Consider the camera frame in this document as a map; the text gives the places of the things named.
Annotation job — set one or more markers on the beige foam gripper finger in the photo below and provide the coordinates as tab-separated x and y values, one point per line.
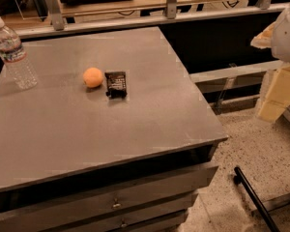
274	94

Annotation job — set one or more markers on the clear plastic water bottle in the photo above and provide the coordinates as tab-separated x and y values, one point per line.
15	58

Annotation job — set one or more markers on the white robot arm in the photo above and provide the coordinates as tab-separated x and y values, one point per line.
280	40

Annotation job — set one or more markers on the black metal rod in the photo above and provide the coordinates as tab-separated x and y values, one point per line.
240	178

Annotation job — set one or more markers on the black snack packet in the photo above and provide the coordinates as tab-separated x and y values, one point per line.
116	85

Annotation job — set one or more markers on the grey drawer cabinet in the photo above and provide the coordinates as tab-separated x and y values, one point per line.
74	160

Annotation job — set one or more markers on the orange fruit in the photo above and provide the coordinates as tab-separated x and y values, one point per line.
93	77

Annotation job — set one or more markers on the metal railing frame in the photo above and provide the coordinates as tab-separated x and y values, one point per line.
64	20

